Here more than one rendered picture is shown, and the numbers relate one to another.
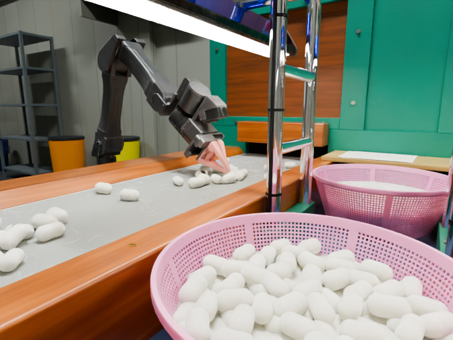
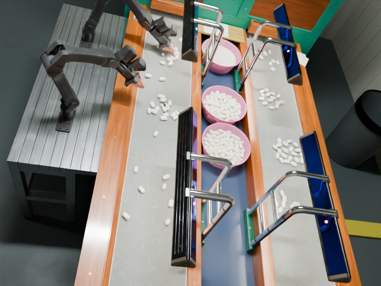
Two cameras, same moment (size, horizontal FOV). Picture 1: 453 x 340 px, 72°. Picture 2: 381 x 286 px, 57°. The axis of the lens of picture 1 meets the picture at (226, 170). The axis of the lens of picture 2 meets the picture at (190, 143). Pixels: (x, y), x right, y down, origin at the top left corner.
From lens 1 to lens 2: 1.76 m
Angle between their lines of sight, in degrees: 59
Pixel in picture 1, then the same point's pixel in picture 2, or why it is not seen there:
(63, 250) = (177, 107)
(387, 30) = not seen: outside the picture
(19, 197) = (135, 89)
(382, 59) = not seen: outside the picture
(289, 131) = (180, 9)
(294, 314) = (224, 111)
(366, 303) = (229, 105)
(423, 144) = (231, 20)
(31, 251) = (172, 109)
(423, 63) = not seen: outside the picture
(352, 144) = (205, 15)
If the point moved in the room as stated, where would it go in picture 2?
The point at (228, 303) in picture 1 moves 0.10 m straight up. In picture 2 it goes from (214, 111) to (220, 99)
